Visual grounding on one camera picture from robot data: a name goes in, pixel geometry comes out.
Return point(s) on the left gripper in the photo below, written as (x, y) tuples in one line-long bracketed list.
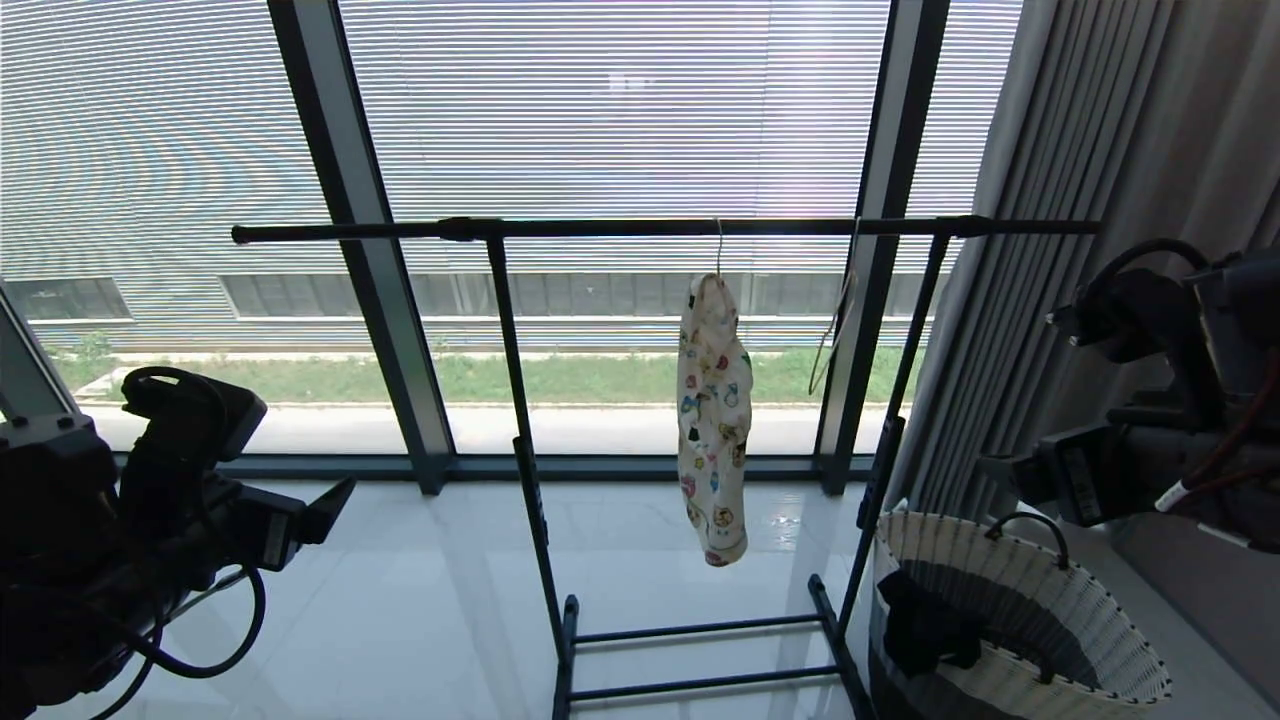
[(200, 540)]

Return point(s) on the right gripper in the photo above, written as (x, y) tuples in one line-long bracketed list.
[(1090, 475)]

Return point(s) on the black garment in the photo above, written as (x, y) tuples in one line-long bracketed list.
[(925, 625)]

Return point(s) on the pink clothes hanger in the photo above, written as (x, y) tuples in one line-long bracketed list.
[(846, 290), (718, 250)]

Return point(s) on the cream printed garment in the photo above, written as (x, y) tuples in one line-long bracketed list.
[(712, 420)]

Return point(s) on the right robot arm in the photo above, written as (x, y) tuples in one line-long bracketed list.
[(1240, 400)]

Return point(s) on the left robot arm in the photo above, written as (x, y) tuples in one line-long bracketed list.
[(50, 500)]

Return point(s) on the white laundry basket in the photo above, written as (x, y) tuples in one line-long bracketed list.
[(1100, 640)]

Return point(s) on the black clothes rack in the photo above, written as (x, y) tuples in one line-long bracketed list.
[(600, 228)]

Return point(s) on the beige curtain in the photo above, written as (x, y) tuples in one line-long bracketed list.
[(1100, 150)]

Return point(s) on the window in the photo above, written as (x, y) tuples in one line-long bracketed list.
[(620, 120)]

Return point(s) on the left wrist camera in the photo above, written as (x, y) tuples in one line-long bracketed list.
[(190, 420)]

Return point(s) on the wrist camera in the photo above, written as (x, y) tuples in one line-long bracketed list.
[(1130, 310), (190, 420)]

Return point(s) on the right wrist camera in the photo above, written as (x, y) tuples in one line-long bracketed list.
[(1130, 310)]

